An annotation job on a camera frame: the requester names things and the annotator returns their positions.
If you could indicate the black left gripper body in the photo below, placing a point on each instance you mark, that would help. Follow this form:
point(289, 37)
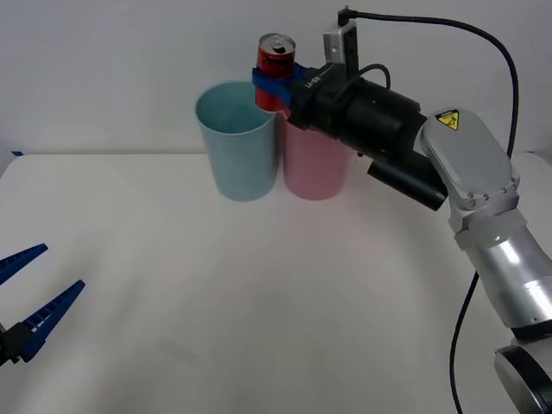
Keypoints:
point(3, 349)

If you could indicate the pale blue plastic bin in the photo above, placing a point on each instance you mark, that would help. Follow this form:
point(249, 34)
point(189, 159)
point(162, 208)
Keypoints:
point(241, 164)

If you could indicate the silver and black right arm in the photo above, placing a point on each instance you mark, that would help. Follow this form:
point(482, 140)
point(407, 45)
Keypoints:
point(466, 151)

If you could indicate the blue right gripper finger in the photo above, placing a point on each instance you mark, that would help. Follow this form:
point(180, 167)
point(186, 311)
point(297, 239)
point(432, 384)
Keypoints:
point(302, 69)
point(276, 88)

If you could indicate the pink plastic bin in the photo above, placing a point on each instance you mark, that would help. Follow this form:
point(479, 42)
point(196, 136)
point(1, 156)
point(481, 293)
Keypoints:
point(312, 168)

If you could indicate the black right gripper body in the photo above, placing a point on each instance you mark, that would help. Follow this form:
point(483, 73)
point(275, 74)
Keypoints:
point(321, 101)

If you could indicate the red drink can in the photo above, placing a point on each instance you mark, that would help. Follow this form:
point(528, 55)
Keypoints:
point(274, 60)

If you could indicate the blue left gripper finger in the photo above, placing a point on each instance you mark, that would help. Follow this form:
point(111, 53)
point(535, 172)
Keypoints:
point(47, 315)
point(19, 260)

